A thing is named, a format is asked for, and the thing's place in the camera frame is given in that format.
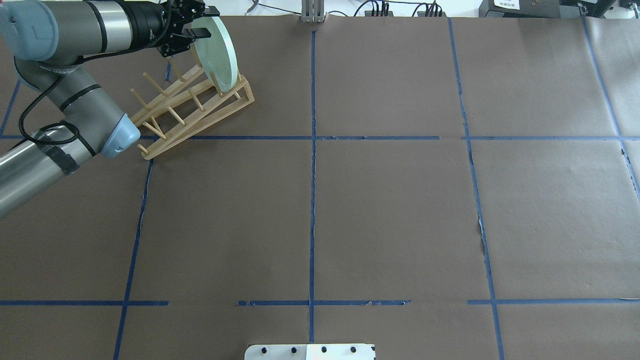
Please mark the wooden dish rack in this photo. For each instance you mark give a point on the wooden dish rack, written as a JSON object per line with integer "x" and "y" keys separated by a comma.
{"x": 187, "y": 106}

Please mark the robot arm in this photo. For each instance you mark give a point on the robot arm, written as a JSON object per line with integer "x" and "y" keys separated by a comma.
{"x": 73, "y": 119}

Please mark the light green ceramic plate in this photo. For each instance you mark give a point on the light green ceramic plate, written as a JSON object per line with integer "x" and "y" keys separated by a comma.
{"x": 216, "y": 53}

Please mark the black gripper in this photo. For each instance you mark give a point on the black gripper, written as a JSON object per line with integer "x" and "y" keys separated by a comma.
{"x": 144, "y": 26}

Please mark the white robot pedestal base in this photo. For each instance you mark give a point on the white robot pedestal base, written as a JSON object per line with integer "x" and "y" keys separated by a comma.
{"x": 311, "y": 351}

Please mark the black box on desk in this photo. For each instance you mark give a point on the black box on desk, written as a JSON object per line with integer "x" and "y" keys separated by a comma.
{"x": 549, "y": 9}

